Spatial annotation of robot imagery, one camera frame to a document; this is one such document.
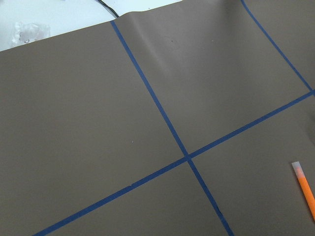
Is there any clear plastic bag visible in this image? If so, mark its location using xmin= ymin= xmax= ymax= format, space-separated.
xmin=10 ymin=22 xmax=50 ymax=48

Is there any orange marker pen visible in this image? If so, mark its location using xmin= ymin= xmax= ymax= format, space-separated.
xmin=291 ymin=161 xmax=315 ymax=219

